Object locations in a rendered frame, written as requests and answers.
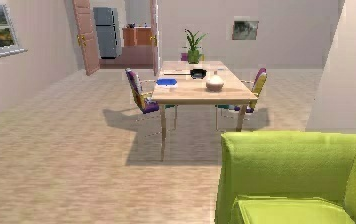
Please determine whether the light wooden dining table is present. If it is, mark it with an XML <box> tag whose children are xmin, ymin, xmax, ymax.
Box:
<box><xmin>150</xmin><ymin>60</ymin><xmax>259</xmax><ymax>163</ymax></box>

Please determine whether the blue and white dish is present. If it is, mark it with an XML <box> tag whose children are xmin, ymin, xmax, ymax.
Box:
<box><xmin>155</xmin><ymin>77</ymin><xmax>179</xmax><ymax>90</ymax></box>

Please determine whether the flat pale book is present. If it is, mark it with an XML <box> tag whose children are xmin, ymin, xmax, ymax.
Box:
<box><xmin>163</xmin><ymin>68</ymin><xmax>191</xmax><ymax>76</ymax></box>

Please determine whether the black bowl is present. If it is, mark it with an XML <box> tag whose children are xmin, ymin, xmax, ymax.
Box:
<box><xmin>189</xmin><ymin>68</ymin><xmax>207</xmax><ymax>80</ymax></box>

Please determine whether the green potted house plant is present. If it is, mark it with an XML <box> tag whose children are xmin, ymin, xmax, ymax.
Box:
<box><xmin>184</xmin><ymin>28</ymin><xmax>208</xmax><ymax>65</ymax></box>

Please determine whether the pink room door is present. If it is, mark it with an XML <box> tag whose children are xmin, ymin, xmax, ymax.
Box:
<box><xmin>149</xmin><ymin>0</ymin><xmax>161</xmax><ymax>77</ymax></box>
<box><xmin>72</xmin><ymin>0</ymin><xmax>101</xmax><ymax>77</ymax></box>

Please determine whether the brown kitchen cupboard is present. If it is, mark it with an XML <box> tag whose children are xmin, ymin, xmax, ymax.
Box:
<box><xmin>122</xmin><ymin>26</ymin><xmax>153</xmax><ymax>47</ymax></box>

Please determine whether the grey fridge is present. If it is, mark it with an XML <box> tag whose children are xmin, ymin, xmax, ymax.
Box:
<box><xmin>92</xmin><ymin>6</ymin><xmax>123</xmax><ymax>60</ymax></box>

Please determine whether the green sofa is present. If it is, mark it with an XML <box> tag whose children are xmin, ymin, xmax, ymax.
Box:
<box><xmin>214</xmin><ymin>130</ymin><xmax>356</xmax><ymax>224</ymax></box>

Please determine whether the framed dark wall picture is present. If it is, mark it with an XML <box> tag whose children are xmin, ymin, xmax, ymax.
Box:
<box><xmin>231</xmin><ymin>20</ymin><xmax>260</xmax><ymax>41</ymax></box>

